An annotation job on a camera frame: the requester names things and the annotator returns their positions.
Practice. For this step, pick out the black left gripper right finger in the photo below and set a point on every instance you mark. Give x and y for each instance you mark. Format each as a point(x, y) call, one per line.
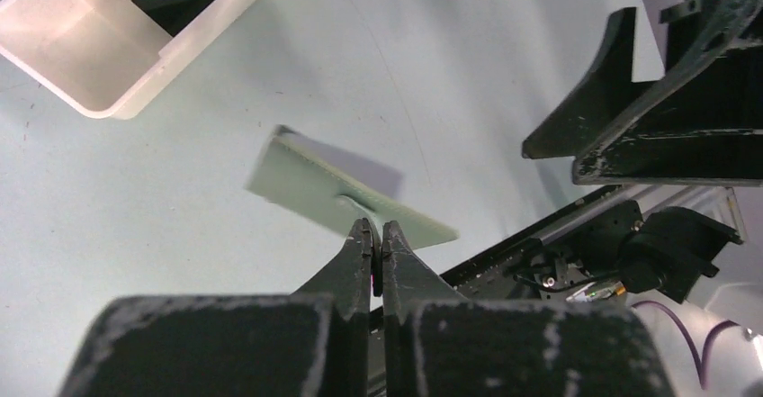
point(439, 343)

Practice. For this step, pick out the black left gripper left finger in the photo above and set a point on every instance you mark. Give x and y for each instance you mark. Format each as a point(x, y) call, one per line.
point(313, 342)

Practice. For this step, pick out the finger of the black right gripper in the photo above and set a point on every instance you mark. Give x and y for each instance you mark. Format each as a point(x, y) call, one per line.
point(701, 124)
point(606, 89)

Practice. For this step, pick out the white plastic bin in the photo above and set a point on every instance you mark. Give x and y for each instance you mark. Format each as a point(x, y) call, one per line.
point(105, 58)

